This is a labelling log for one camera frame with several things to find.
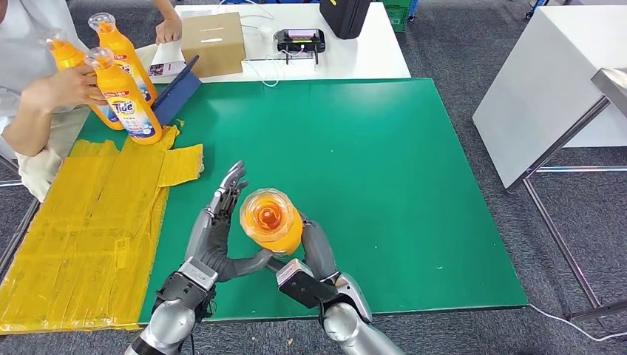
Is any person's left hand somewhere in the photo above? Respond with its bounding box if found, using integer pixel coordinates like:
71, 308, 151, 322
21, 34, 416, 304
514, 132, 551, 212
155, 17, 183, 47

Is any person's right hand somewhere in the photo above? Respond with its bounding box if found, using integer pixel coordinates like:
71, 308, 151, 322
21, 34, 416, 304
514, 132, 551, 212
19, 64, 106, 115

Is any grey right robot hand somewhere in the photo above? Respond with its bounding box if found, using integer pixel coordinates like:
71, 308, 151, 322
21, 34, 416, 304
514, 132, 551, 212
299, 219, 340, 284

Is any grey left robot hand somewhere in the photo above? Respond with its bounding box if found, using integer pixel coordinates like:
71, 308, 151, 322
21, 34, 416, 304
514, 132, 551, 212
185, 160, 274, 283

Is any orange detergent bottle clear cap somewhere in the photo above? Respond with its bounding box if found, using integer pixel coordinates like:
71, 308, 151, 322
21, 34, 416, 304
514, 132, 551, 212
88, 12, 159, 104
46, 35, 124, 132
84, 46, 163, 146
239, 188, 305, 257

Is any brown cardboard box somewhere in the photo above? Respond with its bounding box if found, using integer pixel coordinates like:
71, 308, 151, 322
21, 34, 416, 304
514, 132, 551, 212
180, 12, 247, 78

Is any person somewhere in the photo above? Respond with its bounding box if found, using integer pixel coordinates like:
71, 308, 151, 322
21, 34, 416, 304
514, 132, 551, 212
0, 0, 183, 202

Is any tablet in blue case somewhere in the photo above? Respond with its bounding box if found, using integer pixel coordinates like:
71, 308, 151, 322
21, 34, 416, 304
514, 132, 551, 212
150, 55, 202, 127

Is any black handheld controller on stand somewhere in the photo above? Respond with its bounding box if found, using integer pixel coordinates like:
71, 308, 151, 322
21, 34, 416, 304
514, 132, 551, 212
272, 27, 326, 66

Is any yellow taped cardboard sheet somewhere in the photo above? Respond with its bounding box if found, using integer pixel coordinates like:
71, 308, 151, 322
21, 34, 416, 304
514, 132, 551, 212
0, 124, 204, 334

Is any black carrying case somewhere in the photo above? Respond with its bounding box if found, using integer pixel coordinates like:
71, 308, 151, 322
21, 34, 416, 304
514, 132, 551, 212
319, 0, 372, 40

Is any green plastic crate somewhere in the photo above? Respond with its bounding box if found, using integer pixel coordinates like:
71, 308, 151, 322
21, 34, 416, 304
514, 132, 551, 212
382, 0, 413, 33

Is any large white table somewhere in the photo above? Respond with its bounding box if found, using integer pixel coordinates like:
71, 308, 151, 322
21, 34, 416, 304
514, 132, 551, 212
472, 4, 627, 191

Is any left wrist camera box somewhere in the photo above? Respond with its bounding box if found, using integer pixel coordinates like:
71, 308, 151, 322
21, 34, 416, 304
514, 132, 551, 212
155, 257, 220, 313

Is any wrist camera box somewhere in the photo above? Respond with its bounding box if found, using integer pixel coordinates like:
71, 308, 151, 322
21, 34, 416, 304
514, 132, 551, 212
155, 257, 220, 313
275, 258, 340, 311

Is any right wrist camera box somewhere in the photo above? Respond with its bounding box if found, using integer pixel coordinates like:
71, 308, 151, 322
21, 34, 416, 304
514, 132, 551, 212
275, 258, 340, 311

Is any white floor cable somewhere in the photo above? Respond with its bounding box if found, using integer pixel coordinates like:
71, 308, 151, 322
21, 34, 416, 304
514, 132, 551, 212
526, 302, 627, 344

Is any steel frame table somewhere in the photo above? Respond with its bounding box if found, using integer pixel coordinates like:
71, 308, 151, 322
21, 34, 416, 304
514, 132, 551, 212
504, 67, 627, 325

